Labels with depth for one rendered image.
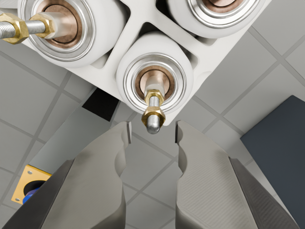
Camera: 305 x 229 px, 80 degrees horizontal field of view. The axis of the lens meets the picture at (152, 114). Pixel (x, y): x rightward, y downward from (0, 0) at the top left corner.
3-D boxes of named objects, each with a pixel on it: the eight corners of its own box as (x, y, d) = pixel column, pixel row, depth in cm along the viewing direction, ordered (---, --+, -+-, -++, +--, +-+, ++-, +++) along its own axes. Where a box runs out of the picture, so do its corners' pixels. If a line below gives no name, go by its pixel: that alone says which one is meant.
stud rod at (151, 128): (160, 92, 20) (162, 131, 13) (153, 97, 20) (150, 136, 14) (155, 85, 20) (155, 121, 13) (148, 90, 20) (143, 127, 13)
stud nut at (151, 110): (168, 119, 15) (169, 124, 15) (151, 128, 16) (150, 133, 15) (156, 101, 15) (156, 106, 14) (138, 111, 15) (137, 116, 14)
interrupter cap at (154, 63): (111, 71, 22) (110, 73, 21) (168, 38, 20) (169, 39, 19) (143, 120, 25) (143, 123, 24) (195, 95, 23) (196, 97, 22)
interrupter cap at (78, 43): (59, 72, 22) (56, 74, 21) (8, 8, 19) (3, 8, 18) (111, 39, 20) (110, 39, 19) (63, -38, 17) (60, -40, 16)
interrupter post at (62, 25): (61, 41, 20) (44, 45, 17) (45, 19, 19) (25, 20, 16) (77, 29, 20) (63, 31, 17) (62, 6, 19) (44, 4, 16)
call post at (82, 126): (125, 92, 49) (86, 188, 22) (113, 112, 52) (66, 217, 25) (101, 78, 48) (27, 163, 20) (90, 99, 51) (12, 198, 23)
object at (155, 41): (123, 45, 37) (98, 68, 21) (165, 20, 35) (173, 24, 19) (146, 85, 41) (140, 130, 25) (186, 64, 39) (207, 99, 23)
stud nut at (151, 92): (166, 101, 19) (166, 104, 18) (152, 108, 19) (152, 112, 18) (156, 85, 18) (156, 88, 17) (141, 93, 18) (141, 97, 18)
